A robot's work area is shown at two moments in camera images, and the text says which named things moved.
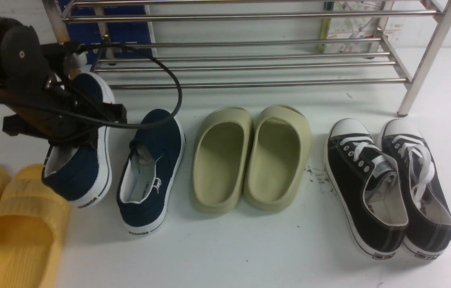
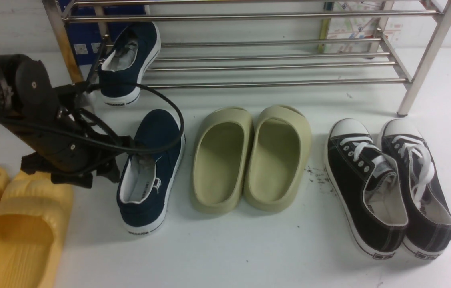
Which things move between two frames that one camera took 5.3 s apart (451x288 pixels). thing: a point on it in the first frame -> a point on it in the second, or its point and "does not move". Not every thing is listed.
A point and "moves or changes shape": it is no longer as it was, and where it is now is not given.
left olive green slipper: (219, 156) does not move
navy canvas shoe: (148, 172) does not move
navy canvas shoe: (82, 173) moves or changes shape
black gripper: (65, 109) -> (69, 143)
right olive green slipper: (279, 156) does not move
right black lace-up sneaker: (431, 222) does not move
